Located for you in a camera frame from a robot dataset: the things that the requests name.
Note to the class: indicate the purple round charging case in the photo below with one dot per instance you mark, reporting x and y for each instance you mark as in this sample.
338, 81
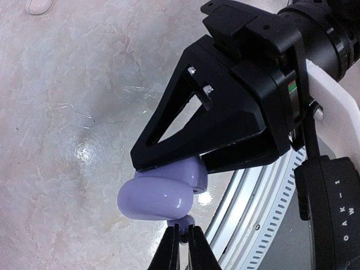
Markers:
165, 193

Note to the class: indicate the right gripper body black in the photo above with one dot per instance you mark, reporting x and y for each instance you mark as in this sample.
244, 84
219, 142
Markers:
265, 56

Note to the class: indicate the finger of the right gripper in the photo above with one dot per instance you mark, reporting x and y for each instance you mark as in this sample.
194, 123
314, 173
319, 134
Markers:
232, 149
202, 72

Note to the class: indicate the cream earbud charging case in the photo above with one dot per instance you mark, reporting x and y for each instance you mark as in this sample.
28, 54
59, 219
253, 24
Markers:
38, 7

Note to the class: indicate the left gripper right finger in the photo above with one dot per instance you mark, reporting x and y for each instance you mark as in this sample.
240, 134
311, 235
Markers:
200, 254

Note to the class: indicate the front aluminium rail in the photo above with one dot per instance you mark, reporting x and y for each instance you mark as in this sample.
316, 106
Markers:
251, 212

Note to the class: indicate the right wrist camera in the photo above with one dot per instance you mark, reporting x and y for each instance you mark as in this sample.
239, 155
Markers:
327, 183

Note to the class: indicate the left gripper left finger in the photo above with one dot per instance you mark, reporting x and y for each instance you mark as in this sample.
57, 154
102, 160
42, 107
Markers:
167, 256

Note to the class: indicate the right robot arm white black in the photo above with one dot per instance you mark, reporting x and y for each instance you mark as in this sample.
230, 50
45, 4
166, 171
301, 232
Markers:
328, 40

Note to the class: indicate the purple earbud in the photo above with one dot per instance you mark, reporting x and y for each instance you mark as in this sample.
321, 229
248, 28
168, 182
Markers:
184, 224

